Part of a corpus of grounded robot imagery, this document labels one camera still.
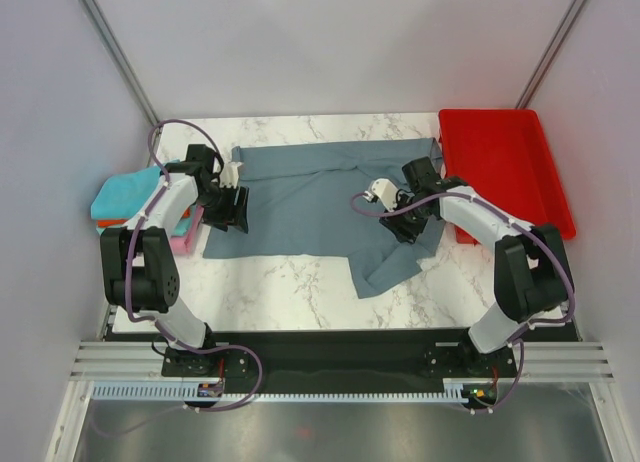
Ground teal folded t shirt top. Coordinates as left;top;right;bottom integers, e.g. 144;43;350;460
90;166;162;221

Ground orange folded t shirt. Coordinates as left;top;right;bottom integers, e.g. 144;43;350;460
96;209;191;228

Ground white cable duct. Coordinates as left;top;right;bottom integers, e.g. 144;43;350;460
442;378;497;399
92;381;225;402

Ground right white cable duct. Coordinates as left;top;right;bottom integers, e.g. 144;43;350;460
442;378;497;399

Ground pink folded t shirt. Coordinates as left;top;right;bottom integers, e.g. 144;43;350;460
170;206;204;256

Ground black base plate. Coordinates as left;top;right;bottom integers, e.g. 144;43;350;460
160;329;516;402

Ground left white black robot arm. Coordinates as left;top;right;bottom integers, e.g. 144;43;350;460
100;144;249;375

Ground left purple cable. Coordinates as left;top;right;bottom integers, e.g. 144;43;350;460
122;119;265;413

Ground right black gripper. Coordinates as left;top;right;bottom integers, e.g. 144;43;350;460
379;189;432;245

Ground left aluminium corner post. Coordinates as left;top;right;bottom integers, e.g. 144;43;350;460
78;0;160;125

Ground left white cable duct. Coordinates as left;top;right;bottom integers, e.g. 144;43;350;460
92;381;225;402

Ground grey-blue t shirt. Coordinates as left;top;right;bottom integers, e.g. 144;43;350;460
203;138;444;298

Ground aluminium rail frame front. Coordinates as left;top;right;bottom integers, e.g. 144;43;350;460
45;339;639;461

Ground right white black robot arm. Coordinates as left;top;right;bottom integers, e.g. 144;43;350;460
367;157;575;376

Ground red plastic bin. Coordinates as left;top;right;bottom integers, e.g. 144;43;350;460
438;109;576;240

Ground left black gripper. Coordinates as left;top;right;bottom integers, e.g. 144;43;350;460
194;184;249;235

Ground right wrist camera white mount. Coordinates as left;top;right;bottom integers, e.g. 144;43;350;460
363;178;400;212

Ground purple cable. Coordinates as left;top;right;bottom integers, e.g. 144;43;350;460
122;119;265;413
349;191;576;414

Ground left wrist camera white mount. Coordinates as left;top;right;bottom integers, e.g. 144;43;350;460
219;162;244;188

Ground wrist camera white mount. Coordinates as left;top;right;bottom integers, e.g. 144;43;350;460
219;162;244;188
363;178;400;212

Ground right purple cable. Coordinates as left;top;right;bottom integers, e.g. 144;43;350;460
349;191;576;414

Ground aluminium corner post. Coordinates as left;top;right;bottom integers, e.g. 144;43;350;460
515;0;590;110
78;0;160;125

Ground right aluminium corner post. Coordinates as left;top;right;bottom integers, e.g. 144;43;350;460
515;0;590;110

